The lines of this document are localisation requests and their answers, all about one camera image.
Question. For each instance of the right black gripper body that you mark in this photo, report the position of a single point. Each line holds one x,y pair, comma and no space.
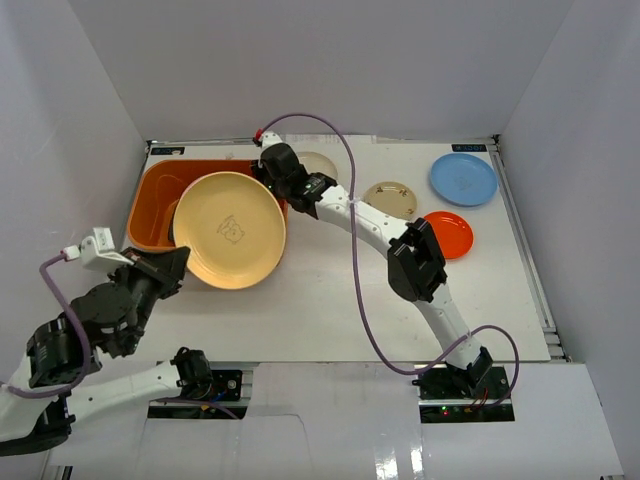
280,187

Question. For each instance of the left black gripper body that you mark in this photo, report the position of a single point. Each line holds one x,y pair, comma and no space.
157,270

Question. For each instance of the cream round plate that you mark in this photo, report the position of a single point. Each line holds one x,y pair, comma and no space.
315,162

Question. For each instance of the yellow round plate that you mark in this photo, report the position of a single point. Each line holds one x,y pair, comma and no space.
235,229

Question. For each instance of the blue round plate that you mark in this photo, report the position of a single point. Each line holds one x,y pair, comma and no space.
463,180

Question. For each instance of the orange round plate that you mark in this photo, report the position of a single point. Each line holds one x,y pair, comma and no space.
455,236

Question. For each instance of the pink round plate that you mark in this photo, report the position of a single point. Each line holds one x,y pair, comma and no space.
193,186

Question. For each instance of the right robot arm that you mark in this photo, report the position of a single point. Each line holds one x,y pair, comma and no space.
415,262

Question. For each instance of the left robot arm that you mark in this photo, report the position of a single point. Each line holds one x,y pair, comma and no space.
43,398

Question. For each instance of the orange plastic bin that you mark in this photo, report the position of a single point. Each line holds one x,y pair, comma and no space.
151,217

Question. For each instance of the white paper sheets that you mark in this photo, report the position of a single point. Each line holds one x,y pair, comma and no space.
329,139

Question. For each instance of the small beige patterned plate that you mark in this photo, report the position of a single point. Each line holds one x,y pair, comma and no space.
392,198

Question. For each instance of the right black logo label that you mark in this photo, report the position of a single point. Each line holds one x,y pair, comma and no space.
468,148

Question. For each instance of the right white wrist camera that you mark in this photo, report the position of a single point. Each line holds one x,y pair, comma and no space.
266,138

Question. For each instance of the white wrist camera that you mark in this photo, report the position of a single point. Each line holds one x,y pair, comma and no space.
266,138
97,252

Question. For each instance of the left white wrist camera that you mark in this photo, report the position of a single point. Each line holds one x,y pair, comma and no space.
97,252

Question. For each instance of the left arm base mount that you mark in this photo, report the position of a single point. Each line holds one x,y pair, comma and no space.
223,399

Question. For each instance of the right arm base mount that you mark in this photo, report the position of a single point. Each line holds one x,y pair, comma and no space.
440,402

